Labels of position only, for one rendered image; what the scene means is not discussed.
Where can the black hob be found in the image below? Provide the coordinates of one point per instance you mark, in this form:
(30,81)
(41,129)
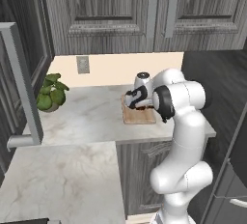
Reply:
(22,221)

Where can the dark wood tall cupboard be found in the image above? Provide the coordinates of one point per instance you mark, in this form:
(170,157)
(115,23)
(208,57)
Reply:
(25,9)

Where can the dark grey fridge door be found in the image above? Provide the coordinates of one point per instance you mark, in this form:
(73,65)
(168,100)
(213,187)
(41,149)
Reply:
(231,176)

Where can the wooden cutting board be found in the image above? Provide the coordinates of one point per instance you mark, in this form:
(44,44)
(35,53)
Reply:
(138,117)

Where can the green potted plant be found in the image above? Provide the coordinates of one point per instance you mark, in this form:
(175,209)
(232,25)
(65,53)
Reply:
(51,96)

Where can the grey wood cupboard door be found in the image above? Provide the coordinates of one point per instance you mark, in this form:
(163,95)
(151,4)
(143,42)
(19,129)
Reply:
(209,2)
(138,173)
(103,2)

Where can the grey wall outlet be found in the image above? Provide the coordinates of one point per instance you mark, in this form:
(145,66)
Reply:
(83,64)

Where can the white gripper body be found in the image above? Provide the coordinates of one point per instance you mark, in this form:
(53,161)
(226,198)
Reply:
(144,102)

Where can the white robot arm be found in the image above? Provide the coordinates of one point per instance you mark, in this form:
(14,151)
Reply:
(188,137)

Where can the grey wood upper cupboard door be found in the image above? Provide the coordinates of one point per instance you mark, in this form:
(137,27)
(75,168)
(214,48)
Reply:
(103,2)
(209,2)

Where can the grey wood lower cupboard door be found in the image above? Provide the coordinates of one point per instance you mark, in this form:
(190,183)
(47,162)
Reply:
(138,173)

